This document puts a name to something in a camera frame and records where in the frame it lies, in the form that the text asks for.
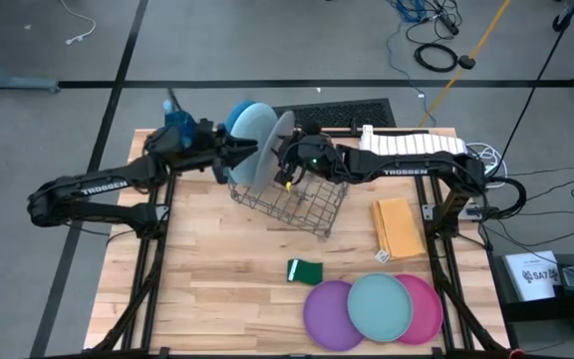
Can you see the black metal table frame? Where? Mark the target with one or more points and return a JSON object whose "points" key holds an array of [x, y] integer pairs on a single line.
{"points": [[435, 259]]}

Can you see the green yellow sponge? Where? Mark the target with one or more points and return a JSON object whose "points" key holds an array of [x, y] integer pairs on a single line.
{"points": [[309, 273]]}

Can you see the purple plate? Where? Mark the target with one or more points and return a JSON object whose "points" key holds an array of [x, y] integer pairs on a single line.
{"points": [[324, 319]]}

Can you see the grey metal mounting plate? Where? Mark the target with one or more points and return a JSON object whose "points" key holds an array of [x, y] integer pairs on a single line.
{"points": [[468, 212]]}

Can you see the white printed booklet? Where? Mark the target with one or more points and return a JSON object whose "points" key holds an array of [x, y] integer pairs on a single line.
{"points": [[531, 274]]}

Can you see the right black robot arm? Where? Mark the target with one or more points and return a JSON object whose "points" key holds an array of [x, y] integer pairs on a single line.
{"points": [[406, 167]]}

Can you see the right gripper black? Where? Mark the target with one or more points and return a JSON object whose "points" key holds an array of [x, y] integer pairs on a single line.
{"points": [[312, 159]]}

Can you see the blue dish soap bottle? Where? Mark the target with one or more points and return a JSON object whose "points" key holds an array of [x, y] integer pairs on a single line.
{"points": [[180, 122]]}

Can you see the black storage box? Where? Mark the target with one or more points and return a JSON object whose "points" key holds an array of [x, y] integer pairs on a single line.
{"points": [[541, 311]]}

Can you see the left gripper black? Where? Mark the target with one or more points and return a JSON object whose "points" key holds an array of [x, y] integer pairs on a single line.
{"points": [[209, 144]]}

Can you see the dark blue plate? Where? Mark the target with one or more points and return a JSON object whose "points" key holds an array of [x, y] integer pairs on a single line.
{"points": [[237, 117]]}

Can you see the teal plate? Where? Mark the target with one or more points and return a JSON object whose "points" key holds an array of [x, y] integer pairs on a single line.
{"points": [[379, 306]]}

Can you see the black floor vent grate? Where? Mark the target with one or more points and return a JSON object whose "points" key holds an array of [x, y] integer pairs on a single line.
{"points": [[347, 113]]}

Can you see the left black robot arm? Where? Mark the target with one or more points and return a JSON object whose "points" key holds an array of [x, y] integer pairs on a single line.
{"points": [[107, 187]]}

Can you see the white striped towel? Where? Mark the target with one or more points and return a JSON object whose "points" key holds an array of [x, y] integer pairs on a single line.
{"points": [[406, 143]]}

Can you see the pink plate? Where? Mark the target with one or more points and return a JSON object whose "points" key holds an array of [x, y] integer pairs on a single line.
{"points": [[426, 309]]}

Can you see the black power strip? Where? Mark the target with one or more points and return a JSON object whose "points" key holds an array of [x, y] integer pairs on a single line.
{"points": [[449, 22]]}

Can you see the folded orange cloth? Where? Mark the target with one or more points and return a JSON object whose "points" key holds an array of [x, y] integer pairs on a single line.
{"points": [[396, 229]]}

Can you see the black power adapter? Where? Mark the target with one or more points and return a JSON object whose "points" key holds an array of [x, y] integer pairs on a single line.
{"points": [[466, 62]]}

